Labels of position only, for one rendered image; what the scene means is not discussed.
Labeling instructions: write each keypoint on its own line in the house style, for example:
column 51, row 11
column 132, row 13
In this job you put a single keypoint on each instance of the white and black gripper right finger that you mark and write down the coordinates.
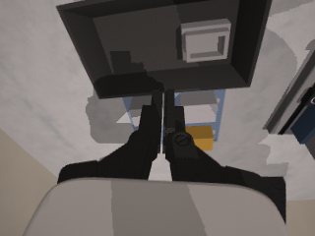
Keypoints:
column 188, row 163

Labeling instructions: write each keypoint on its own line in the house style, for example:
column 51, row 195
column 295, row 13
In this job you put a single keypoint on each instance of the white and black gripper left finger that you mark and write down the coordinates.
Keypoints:
column 134, row 159

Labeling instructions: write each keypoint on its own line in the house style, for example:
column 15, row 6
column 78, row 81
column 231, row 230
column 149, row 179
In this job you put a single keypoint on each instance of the yellow-brown block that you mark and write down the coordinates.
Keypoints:
column 202, row 135

